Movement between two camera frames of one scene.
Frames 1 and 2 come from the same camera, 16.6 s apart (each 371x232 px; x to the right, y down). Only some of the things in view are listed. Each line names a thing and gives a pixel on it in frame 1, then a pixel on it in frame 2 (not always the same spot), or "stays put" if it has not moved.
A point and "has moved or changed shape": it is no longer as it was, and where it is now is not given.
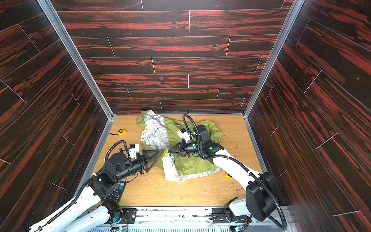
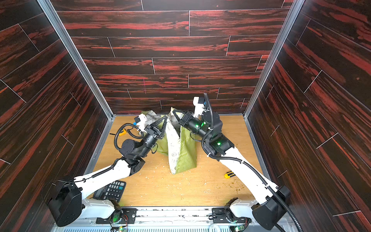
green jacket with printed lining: x=159 y=134 has moved or changed shape
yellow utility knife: x=227 y=176 stays put
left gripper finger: x=150 y=163 → x=161 y=136
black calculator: x=115 y=194 stays put
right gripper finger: x=181 y=154 → x=180 y=121
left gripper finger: x=150 y=153 → x=150 y=126
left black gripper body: x=145 y=162 → x=156 y=132
